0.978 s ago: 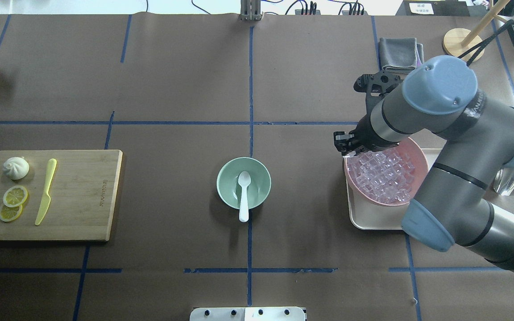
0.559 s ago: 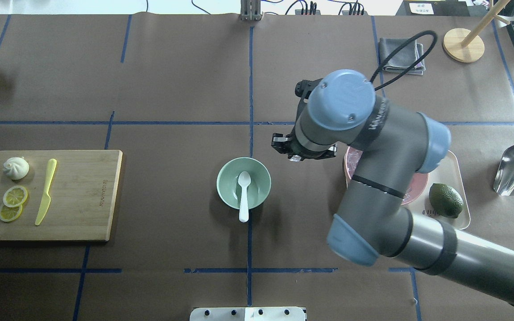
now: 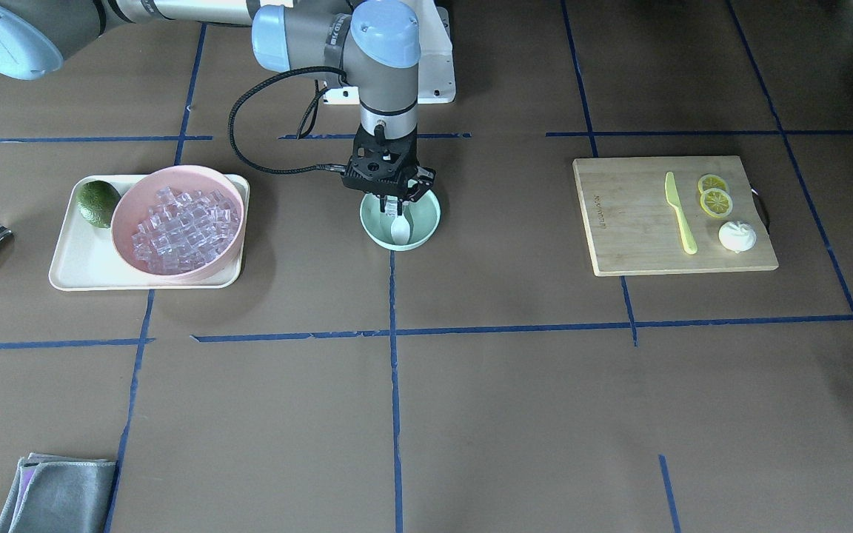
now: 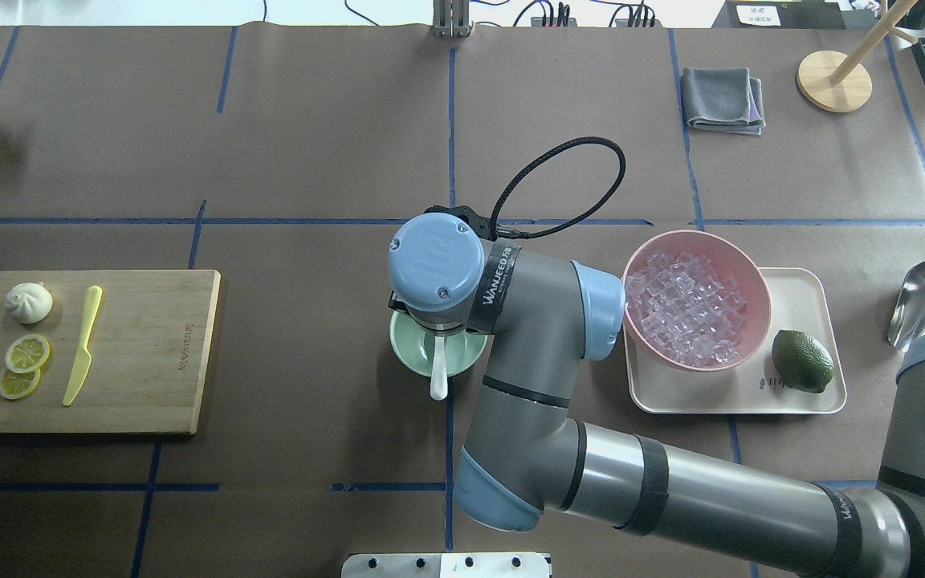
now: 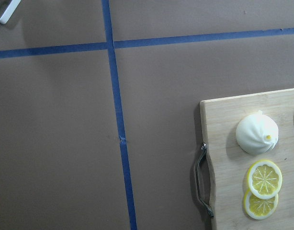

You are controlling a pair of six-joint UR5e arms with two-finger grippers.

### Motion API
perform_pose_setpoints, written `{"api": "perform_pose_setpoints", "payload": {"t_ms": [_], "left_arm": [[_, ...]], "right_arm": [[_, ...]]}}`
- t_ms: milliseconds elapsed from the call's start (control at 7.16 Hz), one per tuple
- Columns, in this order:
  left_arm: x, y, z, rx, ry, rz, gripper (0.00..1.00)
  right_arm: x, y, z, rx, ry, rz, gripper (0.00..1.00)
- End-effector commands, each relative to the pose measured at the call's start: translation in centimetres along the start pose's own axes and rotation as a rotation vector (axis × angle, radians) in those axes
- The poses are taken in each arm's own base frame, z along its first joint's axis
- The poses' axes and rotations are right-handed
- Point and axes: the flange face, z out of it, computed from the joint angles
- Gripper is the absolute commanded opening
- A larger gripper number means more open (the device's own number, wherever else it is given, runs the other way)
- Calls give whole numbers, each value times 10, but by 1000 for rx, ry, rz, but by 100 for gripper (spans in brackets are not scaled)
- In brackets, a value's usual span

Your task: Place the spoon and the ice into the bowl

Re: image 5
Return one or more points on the wooden cutting board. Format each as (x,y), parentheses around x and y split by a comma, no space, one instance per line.
(228,163)

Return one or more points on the white dumpling bun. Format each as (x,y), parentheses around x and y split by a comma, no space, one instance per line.
(257,133)

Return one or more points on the long blue tape strip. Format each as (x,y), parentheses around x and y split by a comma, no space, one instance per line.
(119,114)

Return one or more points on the upper lemon slice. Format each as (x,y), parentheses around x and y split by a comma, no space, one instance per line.
(264,179)

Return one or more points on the lemon slice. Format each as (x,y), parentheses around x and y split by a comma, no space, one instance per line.
(264,179)
(258,208)

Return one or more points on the lower lemon slice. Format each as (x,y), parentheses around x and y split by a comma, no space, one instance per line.
(258,208)

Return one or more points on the crossing blue tape strip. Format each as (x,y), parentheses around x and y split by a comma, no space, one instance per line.
(48,50)

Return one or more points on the metal board handle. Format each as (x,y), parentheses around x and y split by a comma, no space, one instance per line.
(202,155)

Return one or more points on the white wire rack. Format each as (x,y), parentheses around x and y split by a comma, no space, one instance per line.
(6,15)

